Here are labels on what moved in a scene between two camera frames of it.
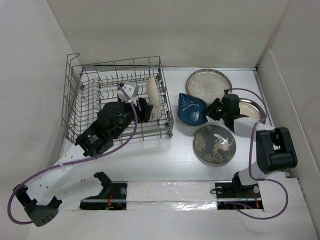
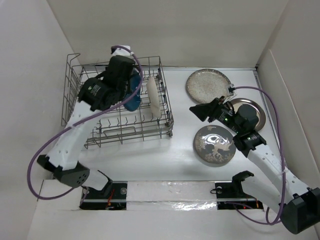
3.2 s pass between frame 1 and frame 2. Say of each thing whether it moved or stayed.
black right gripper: stayed
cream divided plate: stayed
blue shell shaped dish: moved
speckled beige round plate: stayed
